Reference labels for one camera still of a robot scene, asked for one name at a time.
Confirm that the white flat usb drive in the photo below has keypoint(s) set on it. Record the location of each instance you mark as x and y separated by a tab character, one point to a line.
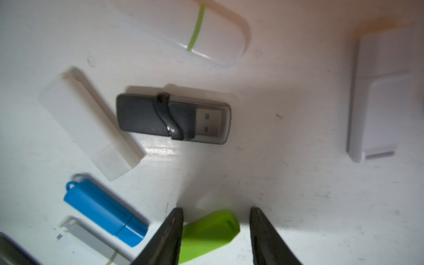
381	82

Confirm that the blue usb drive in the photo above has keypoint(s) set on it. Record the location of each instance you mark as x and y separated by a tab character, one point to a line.
104	211

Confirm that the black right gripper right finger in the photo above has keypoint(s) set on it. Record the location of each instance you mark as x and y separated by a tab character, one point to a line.
268	248

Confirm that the white slider usb drive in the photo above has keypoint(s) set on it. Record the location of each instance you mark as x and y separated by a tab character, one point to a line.
87	247

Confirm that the green usb drive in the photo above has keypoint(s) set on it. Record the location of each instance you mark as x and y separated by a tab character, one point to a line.
207	234

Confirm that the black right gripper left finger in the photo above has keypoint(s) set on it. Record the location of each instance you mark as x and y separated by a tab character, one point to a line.
164	247

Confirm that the black clear-cap usb drive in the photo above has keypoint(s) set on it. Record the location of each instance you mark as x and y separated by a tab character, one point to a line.
179	118

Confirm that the white green-band usb drive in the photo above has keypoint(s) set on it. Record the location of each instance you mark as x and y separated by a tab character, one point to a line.
192	25

